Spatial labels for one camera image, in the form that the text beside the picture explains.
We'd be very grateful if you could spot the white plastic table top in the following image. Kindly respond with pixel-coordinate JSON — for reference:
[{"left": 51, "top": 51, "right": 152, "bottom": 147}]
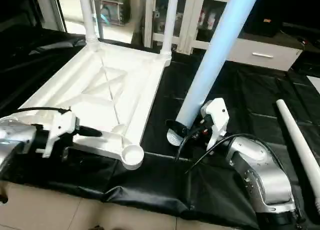
[{"left": 14, "top": 39, "right": 174, "bottom": 171}]

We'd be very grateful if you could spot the white plastic table leg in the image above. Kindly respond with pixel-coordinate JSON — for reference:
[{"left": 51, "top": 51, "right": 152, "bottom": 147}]
[
  {"left": 77, "top": 0, "right": 101, "bottom": 49},
  {"left": 166, "top": 0, "right": 262, "bottom": 146},
  {"left": 159, "top": 0, "right": 180, "bottom": 61},
  {"left": 275, "top": 98, "right": 320, "bottom": 214}
]

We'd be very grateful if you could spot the black work mat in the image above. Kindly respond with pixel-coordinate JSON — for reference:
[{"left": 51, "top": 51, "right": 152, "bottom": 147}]
[{"left": 0, "top": 27, "right": 320, "bottom": 230}]

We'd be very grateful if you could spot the white drawer unit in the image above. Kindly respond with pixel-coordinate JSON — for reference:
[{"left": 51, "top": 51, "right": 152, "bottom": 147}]
[{"left": 227, "top": 37, "right": 304, "bottom": 72}]

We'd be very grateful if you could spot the white glass-door cabinet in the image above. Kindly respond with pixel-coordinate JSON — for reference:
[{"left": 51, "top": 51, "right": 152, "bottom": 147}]
[{"left": 143, "top": 0, "right": 237, "bottom": 55}]

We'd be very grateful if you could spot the blue grey floor appliance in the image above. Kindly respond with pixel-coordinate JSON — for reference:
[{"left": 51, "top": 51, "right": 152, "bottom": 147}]
[{"left": 97, "top": 0, "right": 132, "bottom": 27}]

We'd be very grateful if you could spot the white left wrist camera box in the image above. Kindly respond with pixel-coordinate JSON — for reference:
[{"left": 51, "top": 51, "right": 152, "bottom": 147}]
[{"left": 42, "top": 110, "right": 79, "bottom": 159}]

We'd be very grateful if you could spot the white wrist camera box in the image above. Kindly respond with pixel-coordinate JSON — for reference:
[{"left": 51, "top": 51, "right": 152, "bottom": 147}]
[
  {"left": 42, "top": 110, "right": 79, "bottom": 159},
  {"left": 199, "top": 97, "right": 231, "bottom": 152}
]

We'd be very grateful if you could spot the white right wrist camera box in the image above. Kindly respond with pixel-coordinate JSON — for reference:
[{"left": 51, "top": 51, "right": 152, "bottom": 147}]
[{"left": 199, "top": 97, "right": 231, "bottom": 152}]

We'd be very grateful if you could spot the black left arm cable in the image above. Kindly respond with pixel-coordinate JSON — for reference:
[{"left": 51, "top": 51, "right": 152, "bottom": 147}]
[{"left": 0, "top": 106, "right": 72, "bottom": 123}]

